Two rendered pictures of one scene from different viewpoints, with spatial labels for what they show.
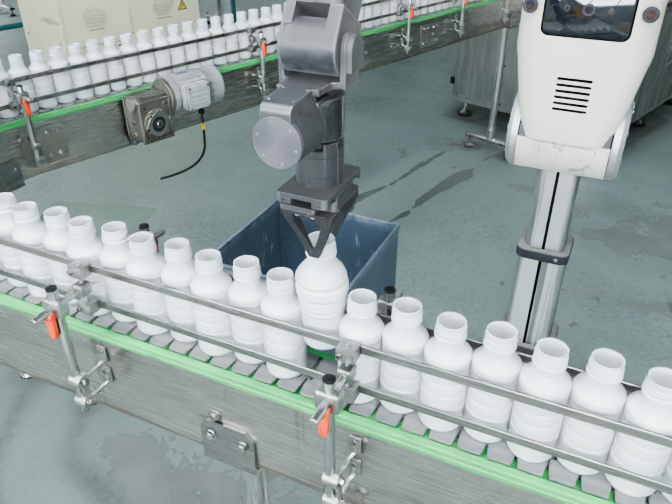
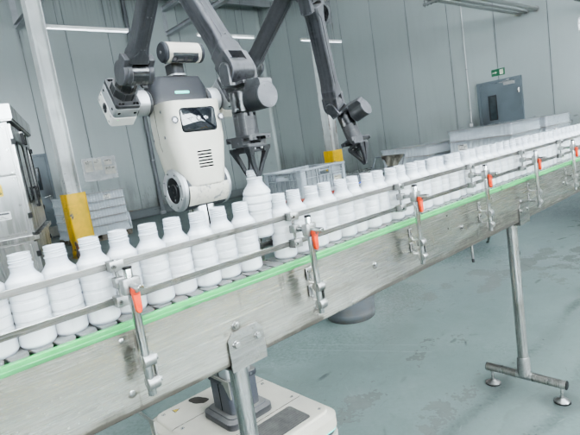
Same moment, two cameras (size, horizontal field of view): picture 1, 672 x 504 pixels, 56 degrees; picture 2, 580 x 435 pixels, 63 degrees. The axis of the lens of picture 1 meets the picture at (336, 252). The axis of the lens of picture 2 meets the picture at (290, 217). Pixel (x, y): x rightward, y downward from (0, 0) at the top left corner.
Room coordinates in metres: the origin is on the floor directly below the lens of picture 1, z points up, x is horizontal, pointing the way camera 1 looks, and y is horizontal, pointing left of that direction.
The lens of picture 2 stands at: (0.14, 1.05, 1.27)
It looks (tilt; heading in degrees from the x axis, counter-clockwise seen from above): 8 degrees down; 294
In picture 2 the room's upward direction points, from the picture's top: 9 degrees counter-clockwise
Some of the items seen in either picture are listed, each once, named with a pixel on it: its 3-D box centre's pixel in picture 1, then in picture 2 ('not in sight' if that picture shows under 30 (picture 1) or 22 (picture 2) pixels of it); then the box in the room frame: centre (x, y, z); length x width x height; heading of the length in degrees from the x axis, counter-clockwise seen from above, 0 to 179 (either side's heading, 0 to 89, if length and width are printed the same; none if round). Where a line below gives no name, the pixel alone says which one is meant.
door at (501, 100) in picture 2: not in sight; (501, 126); (0.00, -10.93, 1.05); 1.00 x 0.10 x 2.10; 155
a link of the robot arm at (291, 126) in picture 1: (304, 96); (251, 85); (0.65, 0.03, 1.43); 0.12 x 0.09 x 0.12; 155
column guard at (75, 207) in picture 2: not in sight; (78, 224); (6.79, -4.88, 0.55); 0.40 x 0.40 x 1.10; 65
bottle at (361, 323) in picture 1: (360, 346); (281, 225); (0.66, -0.03, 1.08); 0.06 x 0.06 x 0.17
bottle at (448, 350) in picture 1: (445, 371); (314, 216); (0.61, -0.14, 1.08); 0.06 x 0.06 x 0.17
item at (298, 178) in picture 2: not in sight; (306, 180); (1.61, -2.62, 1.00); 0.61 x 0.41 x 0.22; 72
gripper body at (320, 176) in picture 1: (319, 164); (246, 128); (0.69, 0.02, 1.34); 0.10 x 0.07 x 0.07; 155
